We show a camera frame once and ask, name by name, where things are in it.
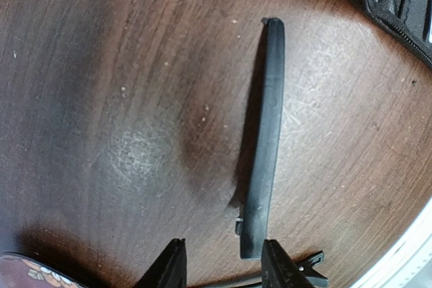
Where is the black hair clip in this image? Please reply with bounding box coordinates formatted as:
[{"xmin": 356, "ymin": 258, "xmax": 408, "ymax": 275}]
[
  {"xmin": 236, "ymin": 17, "xmax": 286, "ymax": 260},
  {"xmin": 198, "ymin": 251, "xmax": 329, "ymax": 287}
]

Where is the red floral plate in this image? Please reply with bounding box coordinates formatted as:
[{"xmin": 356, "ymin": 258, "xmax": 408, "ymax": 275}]
[{"xmin": 1, "ymin": 253, "xmax": 84, "ymax": 288}]

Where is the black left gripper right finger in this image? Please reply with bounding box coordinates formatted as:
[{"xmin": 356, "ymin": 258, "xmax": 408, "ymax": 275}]
[{"xmin": 261, "ymin": 239, "xmax": 304, "ymax": 288}]

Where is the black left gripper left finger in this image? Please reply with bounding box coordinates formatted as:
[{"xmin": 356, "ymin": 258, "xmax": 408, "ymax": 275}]
[{"xmin": 135, "ymin": 238, "xmax": 187, "ymax": 288}]

